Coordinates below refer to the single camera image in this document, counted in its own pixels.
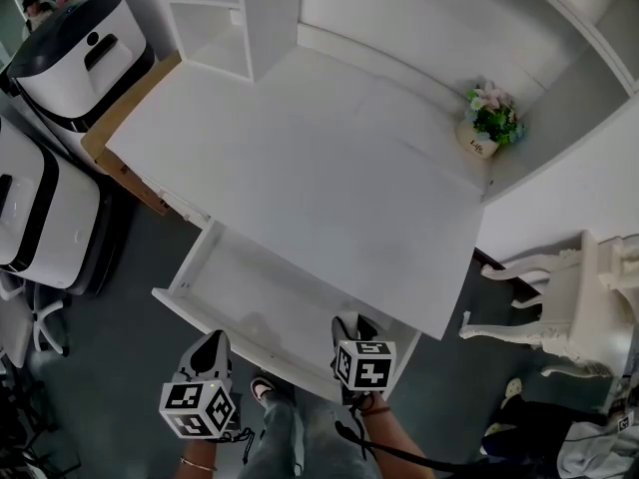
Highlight white ornate chair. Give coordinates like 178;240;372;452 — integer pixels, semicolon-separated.
457;229;639;379

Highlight black wrist strap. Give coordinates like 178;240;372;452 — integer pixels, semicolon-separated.
219;427;257;465

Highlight white open shelf unit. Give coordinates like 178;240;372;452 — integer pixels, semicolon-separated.
158;0;257;85

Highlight white robot with black trim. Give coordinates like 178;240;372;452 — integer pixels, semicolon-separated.
0;116;127;298

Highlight thin gold bracelet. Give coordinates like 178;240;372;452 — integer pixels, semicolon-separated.
179;456;219;473

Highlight white desk drawer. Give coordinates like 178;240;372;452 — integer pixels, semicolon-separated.
151;219;423;405

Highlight person's white shoe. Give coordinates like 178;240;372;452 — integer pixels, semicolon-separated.
249;376;277;403

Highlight white office chair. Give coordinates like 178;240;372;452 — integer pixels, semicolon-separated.
0;270;72;369

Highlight white desk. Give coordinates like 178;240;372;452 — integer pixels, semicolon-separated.
103;42;488;341

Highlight white robot with black lid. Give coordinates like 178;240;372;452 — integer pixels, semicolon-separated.
6;0;157;135

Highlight person's legs in jeans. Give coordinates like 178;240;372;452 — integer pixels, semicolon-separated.
238;389;381;479

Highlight person's left forearm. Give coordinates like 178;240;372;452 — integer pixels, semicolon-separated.
171;436;227;479

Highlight person's right forearm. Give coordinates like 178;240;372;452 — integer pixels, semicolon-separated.
357;403;436;479

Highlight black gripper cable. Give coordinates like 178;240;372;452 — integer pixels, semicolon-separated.
333;418;503;473

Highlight black equipment frame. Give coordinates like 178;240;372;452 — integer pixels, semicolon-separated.
0;361;84;479

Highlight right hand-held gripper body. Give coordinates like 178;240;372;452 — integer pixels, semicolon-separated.
329;311;398;407

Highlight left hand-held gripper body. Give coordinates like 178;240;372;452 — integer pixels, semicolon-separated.
159;329;241;441

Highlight white slanted shelf unit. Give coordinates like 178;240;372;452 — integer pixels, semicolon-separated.
479;0;639;205

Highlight potted flowers in white pot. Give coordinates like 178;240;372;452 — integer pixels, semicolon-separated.
455;81;527;161

